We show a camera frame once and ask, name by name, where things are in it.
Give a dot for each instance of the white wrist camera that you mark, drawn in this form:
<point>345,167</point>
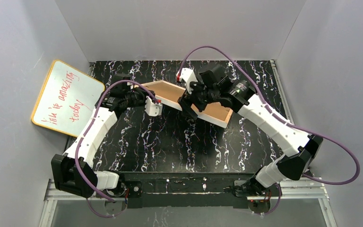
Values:
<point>186,76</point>
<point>153,109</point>

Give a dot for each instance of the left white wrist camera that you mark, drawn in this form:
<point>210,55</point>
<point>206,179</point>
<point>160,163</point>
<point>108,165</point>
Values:
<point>153,109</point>

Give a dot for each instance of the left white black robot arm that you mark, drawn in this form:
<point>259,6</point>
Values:
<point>72,170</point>

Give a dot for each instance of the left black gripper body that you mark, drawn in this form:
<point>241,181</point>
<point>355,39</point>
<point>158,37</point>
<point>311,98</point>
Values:
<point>142,96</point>

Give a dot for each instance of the brown fibreboard backing board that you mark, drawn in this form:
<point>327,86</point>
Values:
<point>169,95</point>

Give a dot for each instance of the aluminium rail base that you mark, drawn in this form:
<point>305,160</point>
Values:
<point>216,190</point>

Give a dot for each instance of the wooden picture frame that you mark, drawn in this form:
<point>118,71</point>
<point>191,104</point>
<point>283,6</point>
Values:
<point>207,119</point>

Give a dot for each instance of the yellow rimmed whiteboard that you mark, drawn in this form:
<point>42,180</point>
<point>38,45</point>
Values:
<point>67,99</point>

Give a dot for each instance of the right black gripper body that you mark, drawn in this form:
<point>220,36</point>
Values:
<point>193,102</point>

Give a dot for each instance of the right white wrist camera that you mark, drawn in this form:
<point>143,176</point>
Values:
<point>186,76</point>

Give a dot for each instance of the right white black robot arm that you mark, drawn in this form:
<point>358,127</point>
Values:
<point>212,85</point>

